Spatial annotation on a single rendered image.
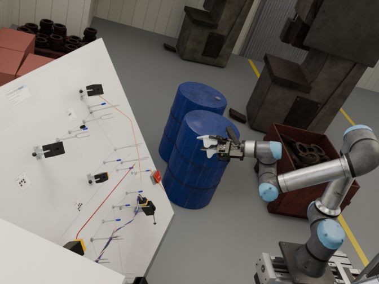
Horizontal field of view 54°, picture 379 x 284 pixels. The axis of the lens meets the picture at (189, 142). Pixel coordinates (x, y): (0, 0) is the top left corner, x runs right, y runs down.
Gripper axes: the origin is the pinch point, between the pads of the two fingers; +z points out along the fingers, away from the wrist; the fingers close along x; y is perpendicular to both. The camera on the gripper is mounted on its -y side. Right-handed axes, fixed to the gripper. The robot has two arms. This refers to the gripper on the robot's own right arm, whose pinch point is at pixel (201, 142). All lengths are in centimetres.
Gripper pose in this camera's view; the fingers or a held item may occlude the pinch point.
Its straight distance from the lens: 167.9
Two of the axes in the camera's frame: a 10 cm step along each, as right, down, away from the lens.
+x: 2.0, 5.7, 8.0
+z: -9.6, -0.5, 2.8
